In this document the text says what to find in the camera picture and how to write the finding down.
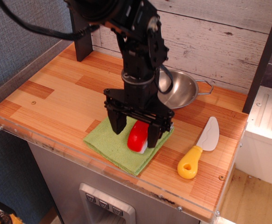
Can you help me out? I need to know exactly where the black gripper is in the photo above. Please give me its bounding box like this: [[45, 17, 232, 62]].
[[103, 77, 175, 149]]

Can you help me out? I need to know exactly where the red and white toy sushi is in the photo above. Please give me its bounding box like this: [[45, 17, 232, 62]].
[[127, 120, 149, 154]]

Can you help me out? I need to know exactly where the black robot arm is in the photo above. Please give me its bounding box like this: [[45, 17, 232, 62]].
[[67, 0, 174, 147]]

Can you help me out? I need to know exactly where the green folded towel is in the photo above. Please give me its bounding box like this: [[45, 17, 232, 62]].
[[83, 117, 174, 176]]

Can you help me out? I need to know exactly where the grey toy fridge cabinet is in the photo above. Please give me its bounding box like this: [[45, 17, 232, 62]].
[[29, 143, 199, 224]]

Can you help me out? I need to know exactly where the silver dispenser button panel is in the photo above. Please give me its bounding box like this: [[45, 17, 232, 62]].
[[79, 183, 136, 224]]

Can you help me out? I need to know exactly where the white toy sink unit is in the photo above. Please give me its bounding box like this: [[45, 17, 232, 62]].
[[235, 86, 272, 184]]

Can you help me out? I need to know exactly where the stainless steel bowl with handles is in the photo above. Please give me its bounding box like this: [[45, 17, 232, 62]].
[[158, 70, 214, 109]]

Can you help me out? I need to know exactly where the yellow handled toy knife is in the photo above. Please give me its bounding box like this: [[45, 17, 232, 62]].
[[177, 117, 220, 179]]

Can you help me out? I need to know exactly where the dark left shelf post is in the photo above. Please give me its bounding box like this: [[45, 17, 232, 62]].
[[70, 9, 93, 62]]

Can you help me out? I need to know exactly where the dark shelf post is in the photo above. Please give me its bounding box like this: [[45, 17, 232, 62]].
[[242, 27, 272, 114], [70, 9, 93, 62]]

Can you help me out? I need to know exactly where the dark right shelf post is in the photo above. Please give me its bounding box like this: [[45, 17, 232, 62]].
[[242, 27, 272, 114]]

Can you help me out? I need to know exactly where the clear acrylic guard rail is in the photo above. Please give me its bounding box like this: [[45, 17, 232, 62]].
[[0, 116, 221, 224]]

